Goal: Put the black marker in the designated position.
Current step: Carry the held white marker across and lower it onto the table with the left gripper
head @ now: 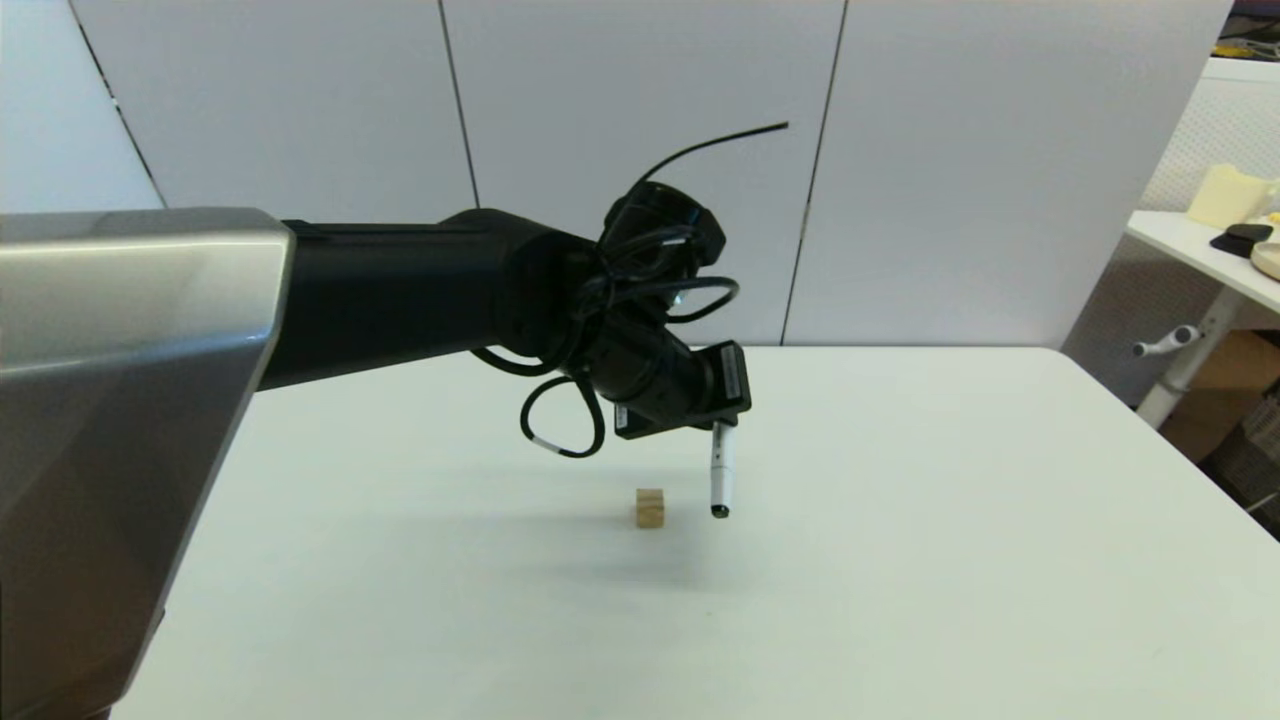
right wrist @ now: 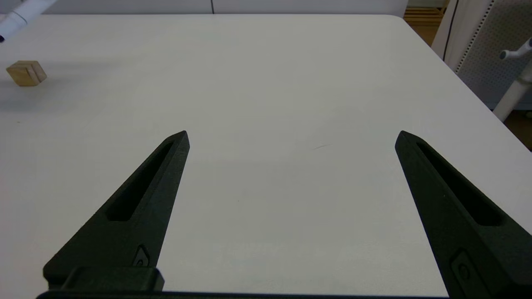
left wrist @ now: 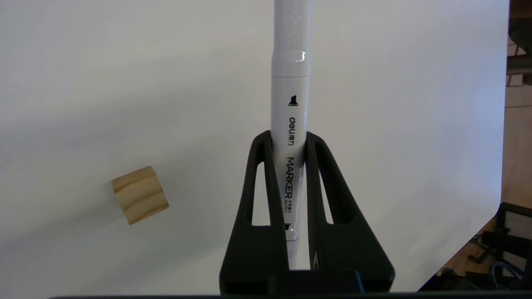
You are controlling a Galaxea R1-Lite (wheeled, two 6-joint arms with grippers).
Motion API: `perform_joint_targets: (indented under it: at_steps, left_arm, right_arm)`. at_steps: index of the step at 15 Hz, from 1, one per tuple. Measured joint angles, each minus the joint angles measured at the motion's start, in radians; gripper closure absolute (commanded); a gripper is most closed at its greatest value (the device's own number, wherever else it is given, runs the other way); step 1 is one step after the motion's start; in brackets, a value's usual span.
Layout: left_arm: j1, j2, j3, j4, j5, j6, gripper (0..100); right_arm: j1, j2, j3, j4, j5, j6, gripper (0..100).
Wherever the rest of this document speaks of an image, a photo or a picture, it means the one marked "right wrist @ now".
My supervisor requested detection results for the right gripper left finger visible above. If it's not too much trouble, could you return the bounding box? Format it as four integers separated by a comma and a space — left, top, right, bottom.
43, 130, 190, 288

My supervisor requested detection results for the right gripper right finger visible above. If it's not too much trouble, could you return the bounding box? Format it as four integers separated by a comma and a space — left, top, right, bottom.
394, 130, 532, 299

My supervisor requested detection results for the white marker with black caps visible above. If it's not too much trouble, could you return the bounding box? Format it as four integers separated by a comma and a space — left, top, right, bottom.
0, 0, 57, 43

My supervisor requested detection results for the white side table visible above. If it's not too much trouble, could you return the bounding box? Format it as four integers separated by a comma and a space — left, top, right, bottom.
493, 62, 532, 123

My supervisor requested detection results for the white pegboard panel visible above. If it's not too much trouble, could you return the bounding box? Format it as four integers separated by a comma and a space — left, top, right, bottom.
432, 0, 532, 110

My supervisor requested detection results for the small wooden cube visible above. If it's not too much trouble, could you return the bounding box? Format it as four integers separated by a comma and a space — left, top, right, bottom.
6, 61, 47, 87

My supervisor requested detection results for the white crank handle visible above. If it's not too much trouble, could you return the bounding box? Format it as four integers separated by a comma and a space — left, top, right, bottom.
500, 38, 532, 60

